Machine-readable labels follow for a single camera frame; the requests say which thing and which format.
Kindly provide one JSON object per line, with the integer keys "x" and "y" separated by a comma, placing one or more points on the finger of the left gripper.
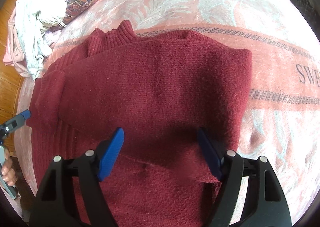
{"x": 17, "y": 121}

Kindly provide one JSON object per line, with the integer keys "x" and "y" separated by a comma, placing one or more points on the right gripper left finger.
{"x": 55, "y": 202}

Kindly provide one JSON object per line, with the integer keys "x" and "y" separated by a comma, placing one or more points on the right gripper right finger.
{"x": 265, "y": 202}

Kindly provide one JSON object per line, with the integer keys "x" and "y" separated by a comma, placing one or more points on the dark red knit sweater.
{"x": 160, "y": 90}

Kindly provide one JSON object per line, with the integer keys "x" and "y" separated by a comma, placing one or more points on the person's left hand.
{"x": 8, "y": 172}

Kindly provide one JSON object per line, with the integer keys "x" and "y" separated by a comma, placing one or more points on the light pink garment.
{"x": 14, "y": 55}

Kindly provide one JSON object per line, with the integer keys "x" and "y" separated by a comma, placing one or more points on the pink floral bed blanket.
{"x": 281, "y": 120}

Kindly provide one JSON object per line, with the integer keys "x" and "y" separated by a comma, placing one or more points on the cream zip jacket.
{"x": 45, "y": 22}

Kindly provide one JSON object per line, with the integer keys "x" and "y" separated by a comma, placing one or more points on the white blue striped garment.
{"x": 35, "y": 48}

